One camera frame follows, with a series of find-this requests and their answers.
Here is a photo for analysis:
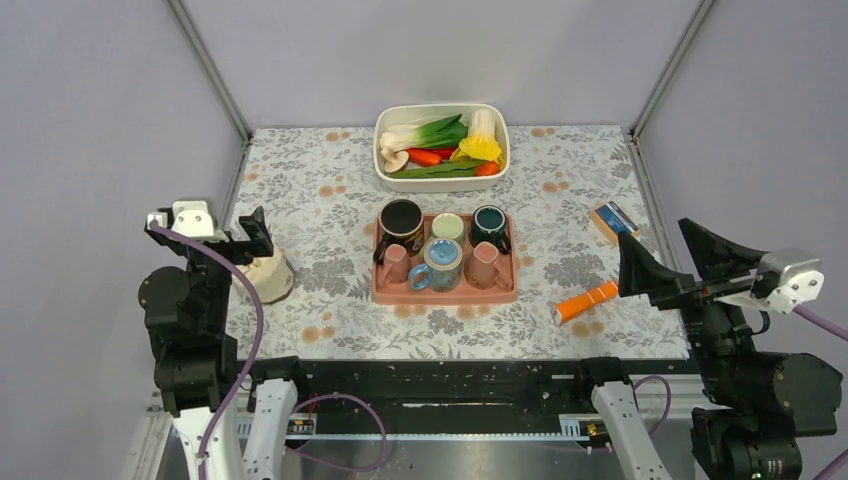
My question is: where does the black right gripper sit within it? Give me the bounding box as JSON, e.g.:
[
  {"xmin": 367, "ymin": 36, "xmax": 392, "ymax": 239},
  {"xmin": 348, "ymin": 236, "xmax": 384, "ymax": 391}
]
[{"xmin": 616, "ymin": 210, "xmax": 774, "ymax": 399}]

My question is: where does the large pink mug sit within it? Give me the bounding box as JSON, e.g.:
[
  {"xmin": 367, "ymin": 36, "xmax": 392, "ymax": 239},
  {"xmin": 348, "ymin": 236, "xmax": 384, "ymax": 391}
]
[{"xmin": 465, "ymin": 241, "xmax": 514, "ymax": 290}]

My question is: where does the blue patterned mug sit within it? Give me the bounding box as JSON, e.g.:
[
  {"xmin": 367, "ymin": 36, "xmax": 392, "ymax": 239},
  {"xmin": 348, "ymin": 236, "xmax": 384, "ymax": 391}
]
[{"xmin": 408, "ymin": 239, "xmax": 463, "ymax": 293}]

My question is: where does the dark teal mug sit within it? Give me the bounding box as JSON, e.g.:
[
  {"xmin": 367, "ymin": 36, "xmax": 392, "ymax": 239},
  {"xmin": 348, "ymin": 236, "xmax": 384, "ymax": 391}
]
[{"xmin": 469, "ymin": 205, "xmax": 512, "ymax": 255}]

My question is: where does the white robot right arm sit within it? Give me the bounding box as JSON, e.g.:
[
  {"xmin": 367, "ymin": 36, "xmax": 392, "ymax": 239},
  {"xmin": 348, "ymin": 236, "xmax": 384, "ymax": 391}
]
[{"xmin": 618, "ymin": 218, "xmax": 846, "ymax": 479}]

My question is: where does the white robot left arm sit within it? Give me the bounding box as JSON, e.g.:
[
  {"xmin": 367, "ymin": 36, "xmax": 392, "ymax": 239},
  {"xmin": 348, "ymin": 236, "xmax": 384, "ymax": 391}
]
[{"xmin": 138, "ymin": 200, "xmax": 311, "ymax": 479}]

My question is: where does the black mug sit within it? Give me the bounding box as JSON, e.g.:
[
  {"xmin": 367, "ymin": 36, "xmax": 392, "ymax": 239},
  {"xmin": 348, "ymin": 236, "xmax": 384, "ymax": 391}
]
[{"xmin": 372, "ymin": 199, "xmax": 424, "ymax": 265}]

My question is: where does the small pink mug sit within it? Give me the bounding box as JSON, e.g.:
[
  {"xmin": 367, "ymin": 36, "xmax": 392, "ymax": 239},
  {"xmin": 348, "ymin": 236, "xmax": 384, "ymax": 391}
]
[{"xmin": 376, "ymin": 244, "xmax": 411, "ymax": 287}]

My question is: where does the light green mug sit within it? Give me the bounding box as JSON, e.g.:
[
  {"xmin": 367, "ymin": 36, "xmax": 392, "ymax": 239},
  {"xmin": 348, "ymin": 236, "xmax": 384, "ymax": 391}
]
[{"xmin": 430, "ymin": 212, "xmax": 466, "ymax": 247}]

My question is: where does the floral tablecloth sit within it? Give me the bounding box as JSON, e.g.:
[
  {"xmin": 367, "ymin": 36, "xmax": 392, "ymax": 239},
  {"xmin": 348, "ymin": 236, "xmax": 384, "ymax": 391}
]
[{"xmin": 234, "ymin": 125, "xmax": 686, "ymax": 360}]

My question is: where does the orange blue box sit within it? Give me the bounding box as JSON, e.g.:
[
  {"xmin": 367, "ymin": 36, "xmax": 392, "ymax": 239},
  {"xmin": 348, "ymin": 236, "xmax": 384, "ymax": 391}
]
[{"xmin": 589, "ymin": 201, "xmax": 641, "ymax": 246}]

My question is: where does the orange white marker box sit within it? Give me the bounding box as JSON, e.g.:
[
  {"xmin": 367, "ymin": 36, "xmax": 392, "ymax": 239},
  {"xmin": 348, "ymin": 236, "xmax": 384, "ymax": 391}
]
[{"xmin": 555, "ymin": 280, "xmax": 619, "ymax": 324}]

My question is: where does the mushroom toy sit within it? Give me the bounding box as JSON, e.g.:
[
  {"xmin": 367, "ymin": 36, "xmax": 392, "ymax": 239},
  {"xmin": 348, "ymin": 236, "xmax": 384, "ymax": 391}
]
[{"xmin": 380, "ymin": 148, "xmax": 409, "ymax": 175}]

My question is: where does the pink rectangular tray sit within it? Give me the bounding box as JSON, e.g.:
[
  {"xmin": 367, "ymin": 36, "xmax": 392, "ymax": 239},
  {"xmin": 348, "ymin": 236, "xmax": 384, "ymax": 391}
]
[{"xmin": 371, "ymin": 202, "xmax": 518, "ymax": 306}]

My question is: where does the white rectangular basin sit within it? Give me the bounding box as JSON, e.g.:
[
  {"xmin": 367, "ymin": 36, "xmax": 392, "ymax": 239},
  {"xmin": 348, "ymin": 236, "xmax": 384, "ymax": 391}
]
[{"xmin": 373, "ymin": 103, "xmax": 512, "ymax": 193}]

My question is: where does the green bok choy toy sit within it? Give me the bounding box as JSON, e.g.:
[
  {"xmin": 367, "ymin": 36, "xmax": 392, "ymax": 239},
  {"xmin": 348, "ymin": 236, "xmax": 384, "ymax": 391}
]
[{"xmin": 378, "ymin": 115, "xmax": 468, "ymax": 151}]

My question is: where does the yellow napa cabbage toy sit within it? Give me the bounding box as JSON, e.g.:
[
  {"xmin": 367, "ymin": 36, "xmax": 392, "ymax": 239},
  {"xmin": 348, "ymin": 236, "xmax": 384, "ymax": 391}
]
[{"xmin": 449, "ymin": 108, "xmax": 506, "ymax": 169}]

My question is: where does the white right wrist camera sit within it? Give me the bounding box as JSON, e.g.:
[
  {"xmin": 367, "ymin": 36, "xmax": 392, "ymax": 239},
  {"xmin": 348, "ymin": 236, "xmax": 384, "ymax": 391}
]
[{"xmin": 716, "ymin": 248, "xmax": 825, "ymax": 314}]

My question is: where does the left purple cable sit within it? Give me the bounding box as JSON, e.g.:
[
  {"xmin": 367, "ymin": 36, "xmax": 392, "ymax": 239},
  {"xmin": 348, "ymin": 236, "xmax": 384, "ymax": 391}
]
[{"xmin": 149, "ymin": 221, "xmax": 389, "ymax": 480}]

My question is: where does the purple cable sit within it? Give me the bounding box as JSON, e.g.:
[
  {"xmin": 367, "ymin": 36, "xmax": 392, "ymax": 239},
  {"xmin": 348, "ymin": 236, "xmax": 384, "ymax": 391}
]
[
  {"xmin": 149, "ymin": 221, "xmax": 389, "ymax": 480},
  {"xmin": 523, "ymin": 304, "xmax": 848, "ymax": 480}
]

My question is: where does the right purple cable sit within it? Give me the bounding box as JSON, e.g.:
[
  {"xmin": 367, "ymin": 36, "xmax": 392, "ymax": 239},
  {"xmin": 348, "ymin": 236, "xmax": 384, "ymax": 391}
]
[{"xmin": 523, "ymin": 304, "xmax": 848, "ymax": 480}]

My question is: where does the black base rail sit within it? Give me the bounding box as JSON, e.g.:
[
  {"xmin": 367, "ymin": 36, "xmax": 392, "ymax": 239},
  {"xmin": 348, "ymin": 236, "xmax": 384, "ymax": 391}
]
[{"xmin": 246, "ymin": 357, "xmax": 701, "ymax": 437}]

